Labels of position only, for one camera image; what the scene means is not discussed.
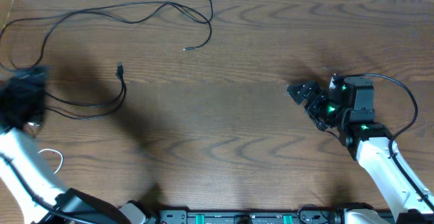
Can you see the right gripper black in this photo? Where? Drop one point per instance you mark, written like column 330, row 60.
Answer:
column 310, row 107

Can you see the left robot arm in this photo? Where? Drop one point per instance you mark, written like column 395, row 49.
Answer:
column 39, row 192

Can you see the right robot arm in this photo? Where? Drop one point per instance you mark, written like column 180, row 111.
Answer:
column 348, row 106

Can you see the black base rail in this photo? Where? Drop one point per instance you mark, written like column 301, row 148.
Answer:
column 309, row 215

